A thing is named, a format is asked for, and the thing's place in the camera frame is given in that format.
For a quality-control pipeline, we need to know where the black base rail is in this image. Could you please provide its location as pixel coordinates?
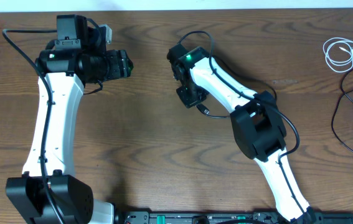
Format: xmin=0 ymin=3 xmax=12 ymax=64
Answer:
xmin=113 ymin=211 xmax=353 ymax=224

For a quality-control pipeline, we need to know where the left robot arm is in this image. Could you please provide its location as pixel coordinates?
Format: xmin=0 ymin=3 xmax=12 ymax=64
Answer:
xmin=6 ymin=14 xmax=133 ymax=223

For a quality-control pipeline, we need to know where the white usb cable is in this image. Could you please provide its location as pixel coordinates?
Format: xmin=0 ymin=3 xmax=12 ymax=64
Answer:
xmin=322 ymin=37 xmax=353 ymax=74

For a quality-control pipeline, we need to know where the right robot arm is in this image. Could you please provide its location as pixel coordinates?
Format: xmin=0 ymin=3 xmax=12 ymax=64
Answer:
xmin=167 ymin=43 xmax=316 ymax=223

